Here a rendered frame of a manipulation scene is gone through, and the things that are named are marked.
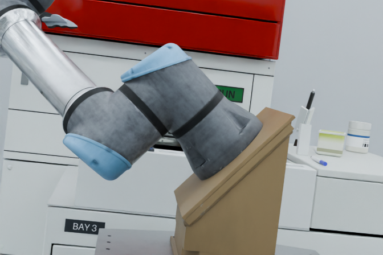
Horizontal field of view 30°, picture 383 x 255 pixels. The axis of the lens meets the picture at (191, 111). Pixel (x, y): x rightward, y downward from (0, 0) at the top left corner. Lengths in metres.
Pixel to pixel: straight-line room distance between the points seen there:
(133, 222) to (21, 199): 0.71
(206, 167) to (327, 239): 0.58
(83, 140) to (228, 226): 0.28
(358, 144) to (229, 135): 1.12
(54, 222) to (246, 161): 0.64
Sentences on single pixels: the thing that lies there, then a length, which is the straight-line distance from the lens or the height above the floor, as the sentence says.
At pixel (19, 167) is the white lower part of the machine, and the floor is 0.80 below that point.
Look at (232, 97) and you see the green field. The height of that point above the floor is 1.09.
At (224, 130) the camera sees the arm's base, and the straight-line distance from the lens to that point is 1.22.
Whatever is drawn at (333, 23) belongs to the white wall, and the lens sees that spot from 3.90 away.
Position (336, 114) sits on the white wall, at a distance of 3.91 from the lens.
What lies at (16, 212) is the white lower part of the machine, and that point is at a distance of 2.31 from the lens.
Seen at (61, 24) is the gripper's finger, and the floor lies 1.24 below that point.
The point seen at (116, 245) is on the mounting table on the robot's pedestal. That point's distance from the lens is 1.34.
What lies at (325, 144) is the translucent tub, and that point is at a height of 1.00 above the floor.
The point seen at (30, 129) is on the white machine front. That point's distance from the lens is 2.27.
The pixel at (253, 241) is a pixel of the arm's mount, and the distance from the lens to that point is 1.19.
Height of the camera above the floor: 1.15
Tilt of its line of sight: 3 degrees down
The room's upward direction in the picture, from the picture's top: 7 degrees clockwise
